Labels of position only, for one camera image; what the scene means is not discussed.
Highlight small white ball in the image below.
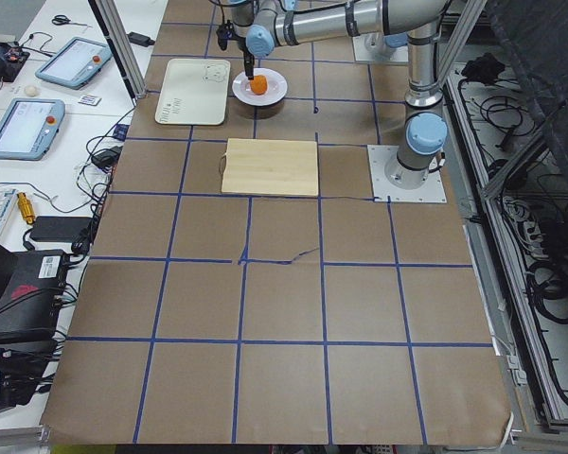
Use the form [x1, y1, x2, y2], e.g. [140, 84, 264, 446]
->
[24, 85, 39, 97]

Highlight cream bear tray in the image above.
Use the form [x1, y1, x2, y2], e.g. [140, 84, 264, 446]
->
[154, 59, 231, 126]

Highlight black power adapter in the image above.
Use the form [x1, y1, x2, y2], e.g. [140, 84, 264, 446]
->
[127, 31, 155, 47]

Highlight lower teach pendant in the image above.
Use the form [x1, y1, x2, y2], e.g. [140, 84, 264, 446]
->
[0, 98, 65, 161]

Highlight aluminium frame post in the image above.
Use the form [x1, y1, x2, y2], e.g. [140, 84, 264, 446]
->
[88, 0, 147, 100]

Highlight small printed card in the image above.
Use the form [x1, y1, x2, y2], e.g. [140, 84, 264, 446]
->
[79, 95, 101, 107]

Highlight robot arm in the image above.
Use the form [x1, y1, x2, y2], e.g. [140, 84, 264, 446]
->
[217, 0, 448, 189]

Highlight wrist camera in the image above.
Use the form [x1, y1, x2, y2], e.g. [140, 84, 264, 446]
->
[217, 21, 231, 51]

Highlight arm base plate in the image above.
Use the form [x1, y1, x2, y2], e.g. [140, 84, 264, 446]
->
[367, 145, 447, 203]
[353, 32, 409, 65]

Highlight black computer box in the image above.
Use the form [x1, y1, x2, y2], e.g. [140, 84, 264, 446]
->
[0, 247, 68, 344]

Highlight black scissors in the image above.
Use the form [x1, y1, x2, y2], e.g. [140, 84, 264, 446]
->
[51, 14, 91, 27]

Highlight teach pendant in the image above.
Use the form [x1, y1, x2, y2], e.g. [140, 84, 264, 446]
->
[0, 98, 65, 161]
[35, 37, 112, 89]

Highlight wooden cutting board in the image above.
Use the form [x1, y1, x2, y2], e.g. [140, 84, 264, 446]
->
[222, 138, 319, 197]

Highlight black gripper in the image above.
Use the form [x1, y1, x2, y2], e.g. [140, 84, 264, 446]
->
[240, 38, 255, 79]

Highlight upper teach pendant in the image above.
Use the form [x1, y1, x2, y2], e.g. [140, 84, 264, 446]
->
[35, 37, 112, 89]

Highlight black power brick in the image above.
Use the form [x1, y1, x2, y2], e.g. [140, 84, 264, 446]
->
[29, 216, 91, 242]

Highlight yellow brass tool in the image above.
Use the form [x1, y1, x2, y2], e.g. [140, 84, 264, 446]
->
[17, 192, 36, 225]

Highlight orange fruit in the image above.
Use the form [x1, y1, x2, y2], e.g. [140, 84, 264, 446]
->
[249, 75, 269, 96]

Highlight white round plate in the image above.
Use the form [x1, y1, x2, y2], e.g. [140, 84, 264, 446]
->
[232, 68, 288, 107]

